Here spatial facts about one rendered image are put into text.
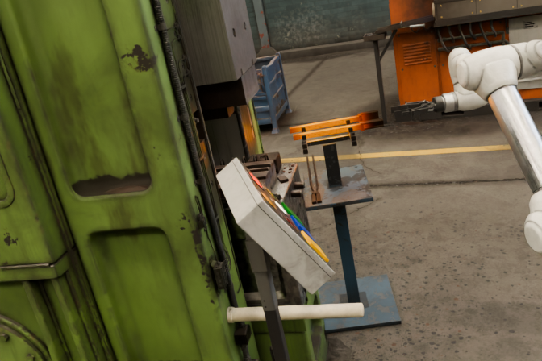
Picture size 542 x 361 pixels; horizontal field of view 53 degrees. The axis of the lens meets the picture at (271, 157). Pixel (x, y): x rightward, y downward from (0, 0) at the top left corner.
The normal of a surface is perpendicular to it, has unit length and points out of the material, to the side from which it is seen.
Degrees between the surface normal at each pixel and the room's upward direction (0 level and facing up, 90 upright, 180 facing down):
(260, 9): 90
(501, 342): 0
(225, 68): 90
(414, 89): 91
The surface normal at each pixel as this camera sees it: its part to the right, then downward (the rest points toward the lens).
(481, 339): -0.18, -0.92
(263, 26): -0.31, 0.38
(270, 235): 0.24, 0.29
